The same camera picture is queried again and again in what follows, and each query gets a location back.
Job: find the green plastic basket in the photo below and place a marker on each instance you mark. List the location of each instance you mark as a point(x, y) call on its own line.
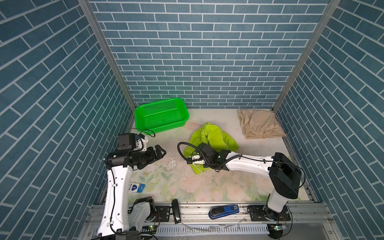
point(162, 115)

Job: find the left circuit board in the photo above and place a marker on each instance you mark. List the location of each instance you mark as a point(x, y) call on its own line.
point(149, 229)

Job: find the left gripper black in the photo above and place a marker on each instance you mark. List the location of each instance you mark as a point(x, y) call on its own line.
point(152, 157)

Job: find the circuit board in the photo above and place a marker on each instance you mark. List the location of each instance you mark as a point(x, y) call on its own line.
point(276, 231)
point(149, 229)

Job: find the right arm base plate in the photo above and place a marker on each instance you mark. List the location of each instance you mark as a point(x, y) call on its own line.
point(259, 213)

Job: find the lime green shorts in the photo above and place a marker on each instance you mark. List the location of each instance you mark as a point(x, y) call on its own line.
point(213, 136)

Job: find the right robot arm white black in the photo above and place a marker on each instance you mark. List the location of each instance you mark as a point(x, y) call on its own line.
point(284, 175)

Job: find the white blue paper card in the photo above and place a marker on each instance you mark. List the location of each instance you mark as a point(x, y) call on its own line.
point(136, 188)

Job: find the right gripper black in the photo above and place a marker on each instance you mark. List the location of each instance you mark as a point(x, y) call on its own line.
point(205, 165)

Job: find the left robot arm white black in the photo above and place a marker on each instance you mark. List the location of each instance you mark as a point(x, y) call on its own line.
point(121, 222)

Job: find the blue black stapler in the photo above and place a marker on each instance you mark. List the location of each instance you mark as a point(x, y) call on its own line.
point(223, 211)

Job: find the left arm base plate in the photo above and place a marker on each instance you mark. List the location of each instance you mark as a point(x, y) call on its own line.
point(158, 214)

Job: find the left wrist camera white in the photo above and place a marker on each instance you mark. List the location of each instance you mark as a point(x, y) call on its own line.
point(141, 143)

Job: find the right circuit board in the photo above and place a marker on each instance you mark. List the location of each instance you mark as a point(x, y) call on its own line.
point(276, 231)

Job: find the black remote-like device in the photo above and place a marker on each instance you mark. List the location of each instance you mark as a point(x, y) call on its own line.
point(176, 211)

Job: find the beige drawstring shorts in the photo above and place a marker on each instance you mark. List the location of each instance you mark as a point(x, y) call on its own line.
point(260, 124)

